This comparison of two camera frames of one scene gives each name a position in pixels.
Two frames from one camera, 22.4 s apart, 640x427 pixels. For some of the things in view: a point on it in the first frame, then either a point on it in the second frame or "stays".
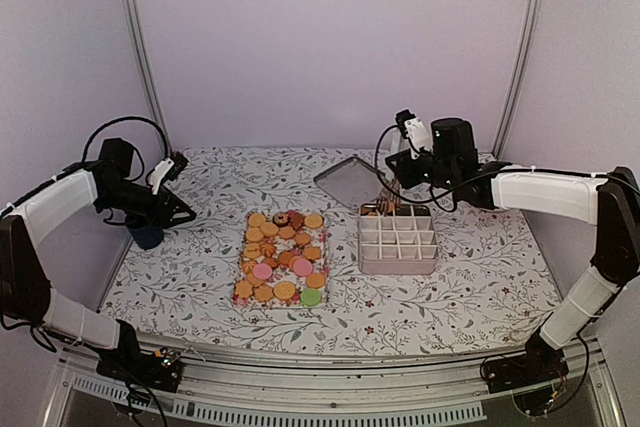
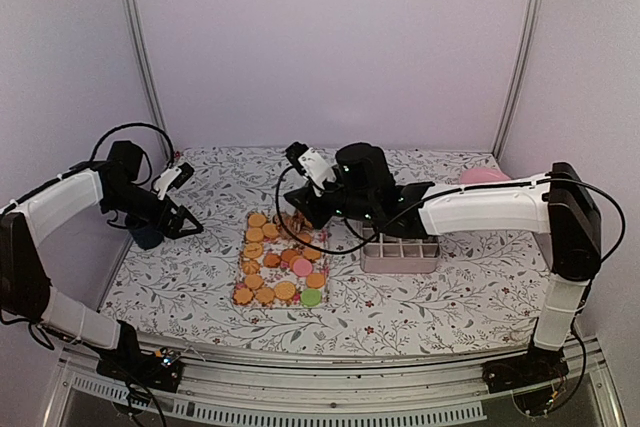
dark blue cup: x=147 y=236 stays
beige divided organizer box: x=400 y=242 stays
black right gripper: x=403 y=170 → x=308 y=207
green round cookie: x=310 y=297 stays
